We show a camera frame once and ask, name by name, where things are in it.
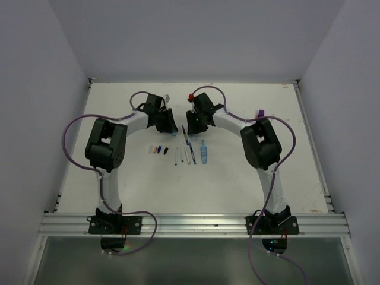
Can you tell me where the purple ink gel pen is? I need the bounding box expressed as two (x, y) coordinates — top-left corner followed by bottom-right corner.
(181, 125), (190, 146)

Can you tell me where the light blue correction tape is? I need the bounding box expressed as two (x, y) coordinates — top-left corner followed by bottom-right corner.
(200, 140), (207, 164)

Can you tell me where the blue ink gel pen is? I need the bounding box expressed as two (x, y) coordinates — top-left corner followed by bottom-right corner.
(188, 142), (197, 165)

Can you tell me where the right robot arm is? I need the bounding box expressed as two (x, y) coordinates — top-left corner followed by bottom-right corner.
(186, 93), (289, 233)

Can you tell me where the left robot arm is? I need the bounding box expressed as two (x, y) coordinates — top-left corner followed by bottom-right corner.
(85, 93), (178, 233)

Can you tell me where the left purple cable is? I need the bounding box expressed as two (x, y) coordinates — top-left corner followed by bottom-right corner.
(61, 91), (158, 256)

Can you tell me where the purple cable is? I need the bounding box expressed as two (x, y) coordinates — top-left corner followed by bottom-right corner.
(61, 91), (158, 256)
(186, 85), (309, 285)

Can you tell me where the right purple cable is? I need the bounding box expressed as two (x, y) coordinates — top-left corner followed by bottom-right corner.
(186, 85), (309, 285)

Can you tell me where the aluminium front rail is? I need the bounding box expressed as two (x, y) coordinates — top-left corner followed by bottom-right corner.
(37, 213), (350, 238)

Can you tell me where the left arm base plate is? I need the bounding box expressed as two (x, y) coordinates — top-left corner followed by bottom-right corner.
(86, 216), (143, 235)

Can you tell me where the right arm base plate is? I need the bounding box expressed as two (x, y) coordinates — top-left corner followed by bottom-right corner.
(253, 216), (300, 235)

